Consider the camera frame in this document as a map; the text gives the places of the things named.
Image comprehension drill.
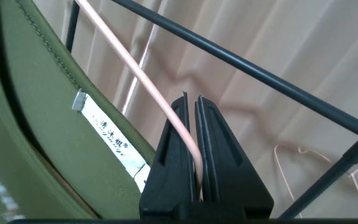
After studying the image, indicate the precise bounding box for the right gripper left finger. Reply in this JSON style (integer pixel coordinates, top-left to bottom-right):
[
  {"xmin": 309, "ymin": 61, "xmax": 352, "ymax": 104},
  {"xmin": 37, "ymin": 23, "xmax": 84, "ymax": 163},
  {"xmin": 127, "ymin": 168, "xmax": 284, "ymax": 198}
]
[{"xmin": 139, "ymin": 91, "xmax": 199, "ymax": 219}]

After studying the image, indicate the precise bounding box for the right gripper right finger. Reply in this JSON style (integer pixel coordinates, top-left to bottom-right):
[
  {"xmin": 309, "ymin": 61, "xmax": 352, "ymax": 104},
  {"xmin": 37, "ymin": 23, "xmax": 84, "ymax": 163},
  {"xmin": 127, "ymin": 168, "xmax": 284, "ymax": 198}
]
[{"xmin": 194, "ymin": 95, "xmax": 275, "ymax": 219}]

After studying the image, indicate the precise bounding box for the pink clothes hanger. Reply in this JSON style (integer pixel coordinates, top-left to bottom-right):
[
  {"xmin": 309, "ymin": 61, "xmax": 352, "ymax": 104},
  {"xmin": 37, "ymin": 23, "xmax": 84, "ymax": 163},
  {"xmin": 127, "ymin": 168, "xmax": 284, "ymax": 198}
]
[
  {"xmin": 74, "ymin": 0, "xmax": 204, "ymax": 200},
  {"xmin": 273, "ymin": 144, "xmax": 358, "ymax": 219}
]

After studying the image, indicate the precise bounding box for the green printed shirt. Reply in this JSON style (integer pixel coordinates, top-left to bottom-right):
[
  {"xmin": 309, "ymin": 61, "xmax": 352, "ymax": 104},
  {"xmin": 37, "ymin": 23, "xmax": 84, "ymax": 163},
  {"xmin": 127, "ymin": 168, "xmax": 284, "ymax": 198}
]
[{"xmin": 0, "ymin": 0, "xmax": 157, "ymax": 220}]

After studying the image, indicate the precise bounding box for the black clothes rack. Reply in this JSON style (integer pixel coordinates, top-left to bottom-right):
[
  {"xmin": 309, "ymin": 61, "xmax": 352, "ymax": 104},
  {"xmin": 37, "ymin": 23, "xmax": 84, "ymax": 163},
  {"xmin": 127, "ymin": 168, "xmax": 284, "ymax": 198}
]
[{"xmin": 65, "ymin": 0, "xmax": 358, "ymax": 219}]

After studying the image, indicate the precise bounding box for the beige curtain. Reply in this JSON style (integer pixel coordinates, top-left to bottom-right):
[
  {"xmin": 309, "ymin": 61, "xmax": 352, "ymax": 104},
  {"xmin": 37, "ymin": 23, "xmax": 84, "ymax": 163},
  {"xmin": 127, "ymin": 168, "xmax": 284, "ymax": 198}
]
[{"xmin": 32, "ymin": 0, "xmax": 358, "ymax": 219}]

